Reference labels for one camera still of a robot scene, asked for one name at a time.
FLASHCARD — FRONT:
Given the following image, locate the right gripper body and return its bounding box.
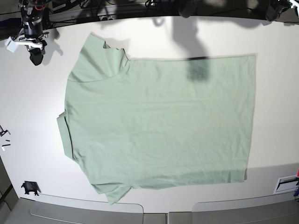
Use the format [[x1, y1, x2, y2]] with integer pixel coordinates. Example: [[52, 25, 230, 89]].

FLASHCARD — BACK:
[[14, 32, 49, 55]]

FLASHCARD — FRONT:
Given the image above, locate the light green T-shirt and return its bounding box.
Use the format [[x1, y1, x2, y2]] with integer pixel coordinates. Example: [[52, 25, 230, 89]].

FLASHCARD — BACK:
[[57, 35, 256, 204]]

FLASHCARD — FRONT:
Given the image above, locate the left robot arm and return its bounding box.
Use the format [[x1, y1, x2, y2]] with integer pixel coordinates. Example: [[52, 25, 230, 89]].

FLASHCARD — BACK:
[[265, 0, 299, 22]]

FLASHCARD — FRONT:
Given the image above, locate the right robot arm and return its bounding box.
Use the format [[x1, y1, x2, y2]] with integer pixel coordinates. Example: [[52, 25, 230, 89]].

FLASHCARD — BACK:
[[14, 0, 49, 66]]

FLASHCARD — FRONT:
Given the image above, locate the black power adapter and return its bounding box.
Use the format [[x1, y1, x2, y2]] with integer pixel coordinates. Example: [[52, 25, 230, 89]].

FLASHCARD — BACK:
[[0, 18, 21, 28]]

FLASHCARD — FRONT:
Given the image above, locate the black clamp on table edge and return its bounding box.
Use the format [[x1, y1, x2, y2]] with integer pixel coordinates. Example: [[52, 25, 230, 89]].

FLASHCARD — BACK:
[[21, 181, 41, 196]]

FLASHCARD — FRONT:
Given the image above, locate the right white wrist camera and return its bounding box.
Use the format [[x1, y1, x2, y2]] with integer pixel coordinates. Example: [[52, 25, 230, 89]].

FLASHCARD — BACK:
[[5, 37, 19, 53]]

